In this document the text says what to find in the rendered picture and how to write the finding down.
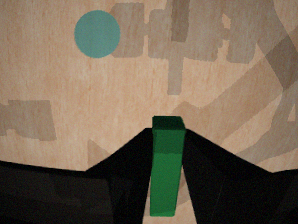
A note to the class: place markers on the green rectangular block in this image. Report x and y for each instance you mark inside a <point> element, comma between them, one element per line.
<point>168,143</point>

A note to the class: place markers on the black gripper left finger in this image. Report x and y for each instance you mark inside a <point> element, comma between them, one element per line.
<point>43,195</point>

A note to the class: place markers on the cyan circle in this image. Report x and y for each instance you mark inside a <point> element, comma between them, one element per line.
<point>97,34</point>

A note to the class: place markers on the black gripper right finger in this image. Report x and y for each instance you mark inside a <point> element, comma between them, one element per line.
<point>226,189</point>

